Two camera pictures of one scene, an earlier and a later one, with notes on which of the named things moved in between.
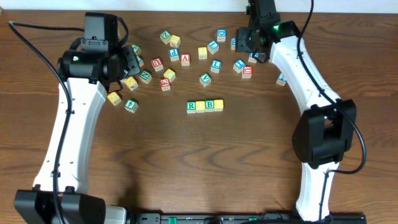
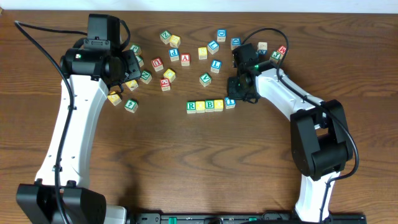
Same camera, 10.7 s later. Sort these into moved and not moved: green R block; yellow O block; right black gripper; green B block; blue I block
Moved: blue I block; right black gripper
Not moved: green R block; green B block; yellow O block
